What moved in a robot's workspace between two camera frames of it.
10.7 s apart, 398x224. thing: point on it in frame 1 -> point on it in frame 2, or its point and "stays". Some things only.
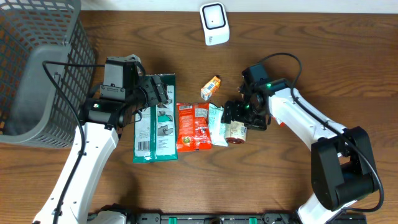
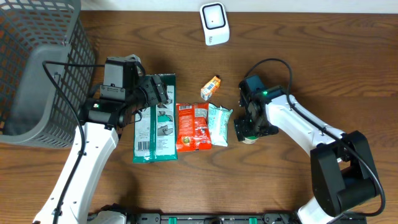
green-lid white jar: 235,132 -> 250,140
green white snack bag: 155,135 stays
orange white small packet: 210,88 stays
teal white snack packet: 216,127 stays
